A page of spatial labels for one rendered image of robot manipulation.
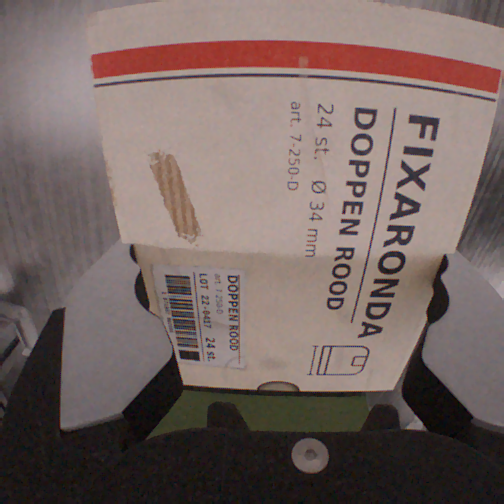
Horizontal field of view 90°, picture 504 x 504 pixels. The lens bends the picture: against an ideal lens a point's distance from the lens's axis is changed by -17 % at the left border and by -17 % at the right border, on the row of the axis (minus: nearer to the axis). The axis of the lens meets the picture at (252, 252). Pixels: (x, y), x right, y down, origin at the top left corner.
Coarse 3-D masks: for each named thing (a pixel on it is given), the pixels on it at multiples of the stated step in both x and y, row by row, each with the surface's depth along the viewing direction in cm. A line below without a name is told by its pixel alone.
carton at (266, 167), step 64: (192, 0) 7; (256, 0) 6; (320, 0) 6; (128, 64) 7; (192, 64) 7; (256, 64) 7; (320, 64) 7; (384, 64) 7; (448, 64) 7; (128, 128) 8; (192, 128) 8; (256, 128) 8; (320, 128) 8; (384, 128) 8; (448, 128) 8; (128, 192) 10; (192, 192) 9; (256, 192) 9; (320, 192) 9; (384, 192) 9; (448, 192) 9; (192, 256) 11; (256, 256) 11; (320, 256) 10; (384, 256) 10; (192, 320) 12; (256, 320) 12; (320, 320) 12; (384, 320) 12; (192, 384) 15; (256, 384) 15; (320, 384) 14; (384, 384) 14
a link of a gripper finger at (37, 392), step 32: (64, 320) 7; (32, 352) 6; (32, 384) 5; (32, 416) 5; (0, 448) 4; (32, 448) 4; (64, 448) 4; (96, 448) 5; (0, 480) 4; (32, 480) 4; (64, 480) 4
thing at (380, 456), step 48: (192, 432) 5; (240, 432) 5; (288, 432) 5; (336, 432) 5; (384, 432) 4; (432, 432) 4; (96, 480) 4; (144, 480) 4; (192, 480) 4; (240, 480) 4; (288, 480) 4; (336, 480) 4; (384, 480) 4; (432, 480) 4; (480, 480) 4
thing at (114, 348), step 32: (128, 256) 10; (96, 288) 8; (128, 288) 8; (96, 320) 7; (128, 320) 7; (160, 320) 7; (64, 352) 6; (96, 352) 6; (128, 352) 6; (160, 352) 6; (64, 384) 6; (96, 384) 6; (128, 384) 6; (160, 384) 6; (64, 416) 5; (96, 416) 5; (128, 416) 5; (160, 416) 6
